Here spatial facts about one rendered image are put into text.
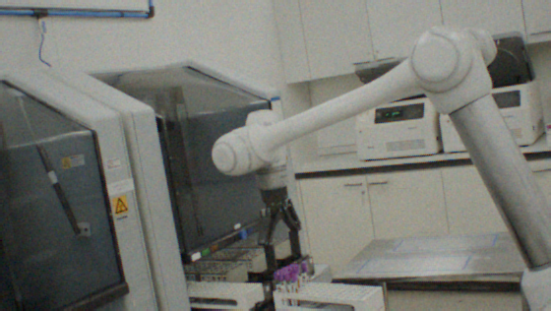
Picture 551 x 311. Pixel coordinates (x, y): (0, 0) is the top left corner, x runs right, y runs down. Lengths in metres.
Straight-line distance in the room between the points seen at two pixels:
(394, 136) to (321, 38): 0.95
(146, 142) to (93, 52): 1.49
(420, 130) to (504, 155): 2.64
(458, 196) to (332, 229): 0.93
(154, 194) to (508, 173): 0.98
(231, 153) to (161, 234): 0.44
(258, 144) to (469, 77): 0.53
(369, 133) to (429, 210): 0.63
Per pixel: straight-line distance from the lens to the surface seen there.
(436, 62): 1.25
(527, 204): 1.33
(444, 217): 4.00
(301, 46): 4.56
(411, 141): 3.97
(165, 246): 1.82
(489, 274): 1.86
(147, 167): 1.78
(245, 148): 1.49
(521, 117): 3.79
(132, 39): 3.43
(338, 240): 4.32
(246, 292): 1.83
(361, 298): 1.59
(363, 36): 4.35
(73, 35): 3.16
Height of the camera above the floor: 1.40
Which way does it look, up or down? 5 degrees down
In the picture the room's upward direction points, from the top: 9 degrees counter-clockwise
